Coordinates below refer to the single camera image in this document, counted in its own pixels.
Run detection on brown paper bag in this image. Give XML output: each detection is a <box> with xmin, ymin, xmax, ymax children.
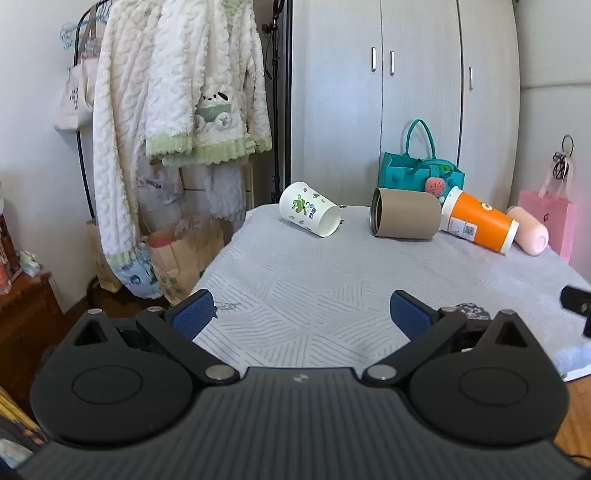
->
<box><xmin>85</xmin><ymin>219</ymin><xmax>124</xmax><ymax>293</ymax></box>
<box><xmin>142</xmin><ymin>220</ymin><xmax>225</xmax><ymax>306</ymax></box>

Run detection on pink paper gift bag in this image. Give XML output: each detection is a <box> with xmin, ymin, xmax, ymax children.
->
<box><xmin>517</xmin><ymin>134</ymin><xmax>578</xmax><ymax>265</ymax></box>

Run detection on white fleece top green trim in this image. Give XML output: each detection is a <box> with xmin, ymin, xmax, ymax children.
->
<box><xmin>145</xmin><ymin>0</ymin><xmax>273</xmax><ymax>168</ymax></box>

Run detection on red tall box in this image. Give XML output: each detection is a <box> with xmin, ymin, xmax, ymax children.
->
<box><xmin>0</xmin><ymin>184</ymin><xmax>22</xmax><ymax>297</ymax></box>

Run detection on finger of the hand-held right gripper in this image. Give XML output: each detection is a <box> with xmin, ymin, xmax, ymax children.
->
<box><xmin>560</xmin><ymin>285</ymin><xmax>591</xmax><ymax>338</ymax></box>

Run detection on white fleece pants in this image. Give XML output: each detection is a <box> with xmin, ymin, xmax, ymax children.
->
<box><xmin>179</xmin><ymin>159</ymin><xmax>249</xmax><ymax>223</ymax></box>

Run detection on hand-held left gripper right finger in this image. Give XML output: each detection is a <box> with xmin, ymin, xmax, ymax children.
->
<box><xmin>362</xmin><ymin>290</ymin><xmax>544</xmax><ymax>387</ymax></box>

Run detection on white printed plastic bag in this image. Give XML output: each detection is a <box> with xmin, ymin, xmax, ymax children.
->
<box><xmin>136</xmin><ymin>165</ymin><xmax>184</xmax><ymax>209</ymax></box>

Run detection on long white fleece robe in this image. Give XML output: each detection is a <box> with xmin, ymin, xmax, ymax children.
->
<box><xmin>91</xmin><ymin>0</ymin><xmax>168</xmax><ymax>299</ymax></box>

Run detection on teal felt handbag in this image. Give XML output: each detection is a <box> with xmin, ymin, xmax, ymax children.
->
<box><xmin>378</xmin><ymin>119</ymin><xmax>467</xmax><ymax>204</ymax></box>

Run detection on canvas tote bag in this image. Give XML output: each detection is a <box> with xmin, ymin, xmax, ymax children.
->
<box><xmin>54</xmin><ymin>59</ymin><xmax>99</xmax><ymax>135</ymax></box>

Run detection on yellow book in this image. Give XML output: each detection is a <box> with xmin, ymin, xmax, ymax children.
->
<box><xmin>0</xmin><ymin>385</ymin><xmax>49</xmax><ymax>468</ymax></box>

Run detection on wooden cabinet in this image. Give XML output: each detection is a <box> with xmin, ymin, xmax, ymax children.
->
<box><xmin>0</xmin><ymin>271</ymin><xmax>66</xmax><ymax>403</ymax></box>

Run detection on grey wardrobe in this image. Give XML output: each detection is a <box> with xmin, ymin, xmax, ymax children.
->
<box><xmin>289</xmin><ymin>0</ymin><xmax>522</xmax><ymax>217</ymax></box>

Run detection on orange cup white lid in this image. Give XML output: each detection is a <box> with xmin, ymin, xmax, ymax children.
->
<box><xmin>439</xmin><ymin>186</ymin><xmax>520</xmax><ymax>254</ymax></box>

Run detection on white paper cup green print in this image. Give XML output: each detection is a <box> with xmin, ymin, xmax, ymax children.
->
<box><xmin>279</xmin><ymin>181</ymin><xmax>343</xmax><ymax>239</ymax></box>

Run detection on tan metal tumbler cup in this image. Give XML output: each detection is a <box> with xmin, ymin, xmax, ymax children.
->
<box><xmin>370</xmin><ymin>187</ymin><xmax>443</xmax><ymax>240</ymax></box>

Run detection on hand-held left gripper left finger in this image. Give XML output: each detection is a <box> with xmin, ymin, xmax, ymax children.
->
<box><xmin>59</xmin><ymin>289</ymin><xmax>240</xmax><ymax>385</ymax></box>

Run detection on black clothes rack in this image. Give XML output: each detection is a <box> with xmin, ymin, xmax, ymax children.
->
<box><xmin>73</xmin><ymin>0</ymin><xmax>114</xmax><ymax>220</ymax></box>

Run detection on dark patterned small cloth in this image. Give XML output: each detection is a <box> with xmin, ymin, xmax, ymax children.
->
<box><xmin>454</xmin><ymin>302</ymin><xmax>491</xmax><ymax>322</ymax></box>

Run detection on pink bottle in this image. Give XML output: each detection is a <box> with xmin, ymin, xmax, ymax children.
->
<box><xmin>506</xmin><ymin>205</ymin><xmax>550</xmax><ymax>256</ymax></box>

